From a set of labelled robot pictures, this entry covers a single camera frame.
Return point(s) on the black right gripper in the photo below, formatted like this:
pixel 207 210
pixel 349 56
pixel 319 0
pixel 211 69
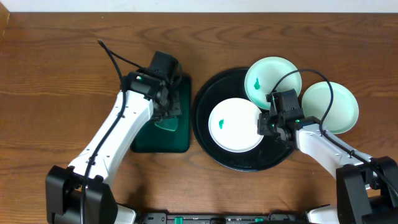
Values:
pixel 262 129

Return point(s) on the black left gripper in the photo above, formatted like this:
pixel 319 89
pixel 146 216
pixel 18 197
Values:
pixel 171 104

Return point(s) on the green scrubbing sponge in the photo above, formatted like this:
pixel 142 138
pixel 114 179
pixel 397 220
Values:
pixel 168 124

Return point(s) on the white plate with green stain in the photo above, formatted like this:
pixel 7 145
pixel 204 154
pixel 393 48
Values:
pixel 232 125

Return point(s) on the mint green plate with stain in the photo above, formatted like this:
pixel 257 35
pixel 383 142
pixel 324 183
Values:
pixel 343 113

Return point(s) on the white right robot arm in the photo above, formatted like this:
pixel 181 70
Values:
pixel 366 187

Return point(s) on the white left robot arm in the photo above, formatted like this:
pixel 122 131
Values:
pixel 81 193

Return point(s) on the round black serving tray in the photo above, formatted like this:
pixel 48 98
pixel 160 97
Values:
pixel 230 84

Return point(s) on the dark green rectangular tray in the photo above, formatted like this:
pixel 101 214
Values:
pixel 151 139

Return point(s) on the pale green back plate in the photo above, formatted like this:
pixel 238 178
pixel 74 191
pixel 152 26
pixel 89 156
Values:
pixel 262 77

